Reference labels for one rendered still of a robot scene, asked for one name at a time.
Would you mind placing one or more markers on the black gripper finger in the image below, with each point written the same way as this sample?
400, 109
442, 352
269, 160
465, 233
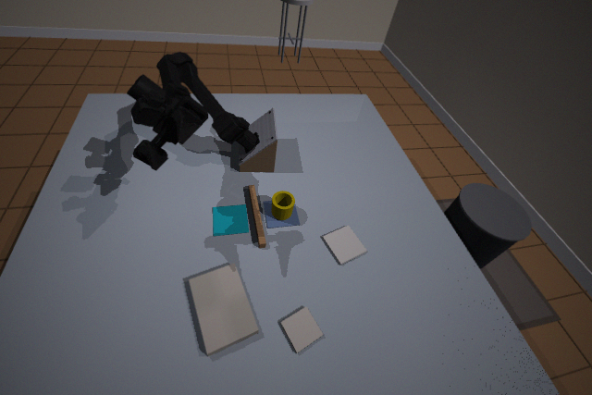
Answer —
185, 128
155, 158

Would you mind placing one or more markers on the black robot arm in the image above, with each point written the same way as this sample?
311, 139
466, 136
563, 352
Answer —
153, 101

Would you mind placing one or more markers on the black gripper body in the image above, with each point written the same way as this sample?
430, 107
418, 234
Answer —
167, 127

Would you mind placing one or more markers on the brown wooden bar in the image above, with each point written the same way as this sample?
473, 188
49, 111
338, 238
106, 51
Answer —
257, 217

